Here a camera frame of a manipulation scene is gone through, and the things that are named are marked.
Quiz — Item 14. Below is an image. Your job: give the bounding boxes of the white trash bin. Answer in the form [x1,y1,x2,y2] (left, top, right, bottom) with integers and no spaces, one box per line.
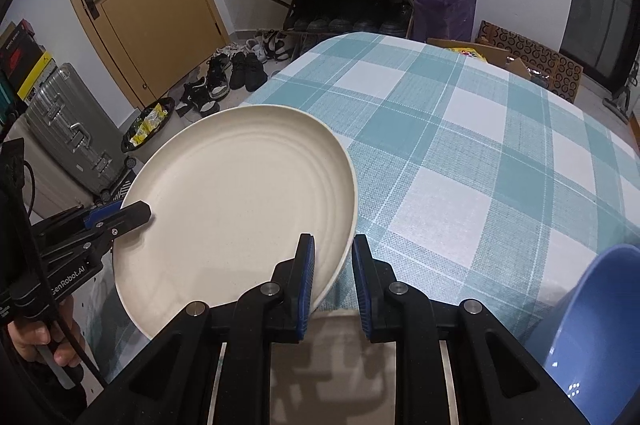
[120,98,176,153]

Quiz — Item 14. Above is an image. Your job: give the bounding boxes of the yellow black box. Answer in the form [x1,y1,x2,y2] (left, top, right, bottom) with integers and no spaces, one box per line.
[17,52,55,102]

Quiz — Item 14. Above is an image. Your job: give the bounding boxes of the teal checked tablecloth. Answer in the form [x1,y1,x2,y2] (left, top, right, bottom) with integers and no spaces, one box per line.
[82,32,640,356]

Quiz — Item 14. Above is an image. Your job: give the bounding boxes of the blue bowl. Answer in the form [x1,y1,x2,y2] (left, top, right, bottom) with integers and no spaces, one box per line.
[524,243,640,418]

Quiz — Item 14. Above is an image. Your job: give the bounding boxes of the large cream plate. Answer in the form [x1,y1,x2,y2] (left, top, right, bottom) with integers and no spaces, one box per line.
[112,104,358,340]

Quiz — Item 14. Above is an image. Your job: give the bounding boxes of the pile of loose shoes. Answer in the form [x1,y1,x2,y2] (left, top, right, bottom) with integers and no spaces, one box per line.
[175,28,301,116]

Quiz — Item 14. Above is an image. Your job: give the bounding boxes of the black red box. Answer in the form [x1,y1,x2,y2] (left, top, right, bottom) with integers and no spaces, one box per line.
[0,19,46,81]

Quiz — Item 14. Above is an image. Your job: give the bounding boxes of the open cardboard box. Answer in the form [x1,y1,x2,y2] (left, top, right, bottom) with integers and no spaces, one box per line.
[426,36,551,88]

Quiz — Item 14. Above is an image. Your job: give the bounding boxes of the yellow packets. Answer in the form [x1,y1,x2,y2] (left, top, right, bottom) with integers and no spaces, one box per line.
[129,104,168,145]

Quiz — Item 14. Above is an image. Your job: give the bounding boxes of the silver ribbed suitcase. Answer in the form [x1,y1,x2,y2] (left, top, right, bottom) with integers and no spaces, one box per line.
[22,62,135,201]

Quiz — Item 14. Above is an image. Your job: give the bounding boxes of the shiny foil packet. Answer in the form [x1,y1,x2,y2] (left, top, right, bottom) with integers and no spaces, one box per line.
[506,55,551,88]

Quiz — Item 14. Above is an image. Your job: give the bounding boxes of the ring patterned cardboard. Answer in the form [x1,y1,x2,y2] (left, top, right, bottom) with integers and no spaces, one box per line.
[475,20,585,103]

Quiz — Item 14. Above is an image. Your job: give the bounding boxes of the colourful snack packets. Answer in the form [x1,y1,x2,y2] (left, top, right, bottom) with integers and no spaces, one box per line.
[445,46,488,63]

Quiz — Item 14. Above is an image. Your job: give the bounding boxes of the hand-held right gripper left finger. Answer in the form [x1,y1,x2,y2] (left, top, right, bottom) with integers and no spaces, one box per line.
[75,232,317,425]

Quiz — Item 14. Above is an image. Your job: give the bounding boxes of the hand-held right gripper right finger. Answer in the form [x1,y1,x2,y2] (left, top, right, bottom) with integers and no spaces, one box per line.
[351,234,591,425]

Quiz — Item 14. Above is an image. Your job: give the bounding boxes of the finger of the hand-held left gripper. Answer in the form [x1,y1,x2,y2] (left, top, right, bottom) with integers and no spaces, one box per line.
[92,200,152,251]
[82,199,124,231]

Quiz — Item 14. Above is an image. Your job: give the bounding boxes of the yellow wooden door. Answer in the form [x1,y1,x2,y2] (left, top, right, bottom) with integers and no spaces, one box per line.
[52,0,231,111]

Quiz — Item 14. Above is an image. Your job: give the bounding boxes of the person's left hand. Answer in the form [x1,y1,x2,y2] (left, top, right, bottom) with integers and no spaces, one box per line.
[7,295,83,368]

